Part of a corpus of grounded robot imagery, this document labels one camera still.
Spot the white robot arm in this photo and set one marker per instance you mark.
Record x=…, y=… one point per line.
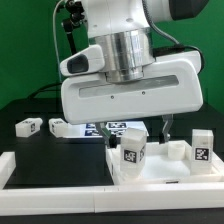
x=120, y=75

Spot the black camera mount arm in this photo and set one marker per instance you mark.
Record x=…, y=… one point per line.
x=71, y=30

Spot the white tag sheet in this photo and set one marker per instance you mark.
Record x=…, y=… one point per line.
x=89, y=130

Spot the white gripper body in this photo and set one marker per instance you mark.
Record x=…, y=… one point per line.
x=170, y=85

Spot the white square tabletop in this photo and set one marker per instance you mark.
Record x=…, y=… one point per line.
x=159, y=169

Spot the white U-shaped fence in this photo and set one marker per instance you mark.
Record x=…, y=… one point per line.
x=96, y=199

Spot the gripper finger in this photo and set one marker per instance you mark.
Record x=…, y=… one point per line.
x=164, y=135
x=109, y=138

